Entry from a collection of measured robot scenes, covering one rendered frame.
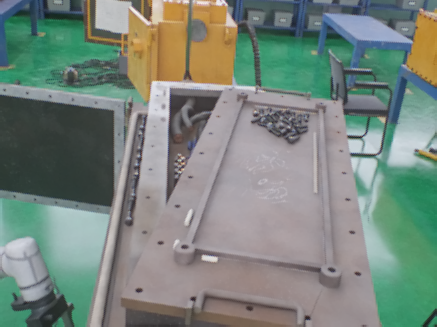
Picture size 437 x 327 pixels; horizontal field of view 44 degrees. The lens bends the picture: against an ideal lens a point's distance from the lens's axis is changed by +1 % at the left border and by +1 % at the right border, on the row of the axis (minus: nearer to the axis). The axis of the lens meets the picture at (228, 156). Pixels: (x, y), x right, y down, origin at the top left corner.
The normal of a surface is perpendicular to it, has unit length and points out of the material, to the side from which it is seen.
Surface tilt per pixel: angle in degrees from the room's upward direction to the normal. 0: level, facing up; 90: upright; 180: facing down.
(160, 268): 0
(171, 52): 90
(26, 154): 90
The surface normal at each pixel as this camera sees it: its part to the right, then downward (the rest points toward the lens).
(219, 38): 0.12, 0.43
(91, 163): -0.14, 0.40
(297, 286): 0.09, -0.90
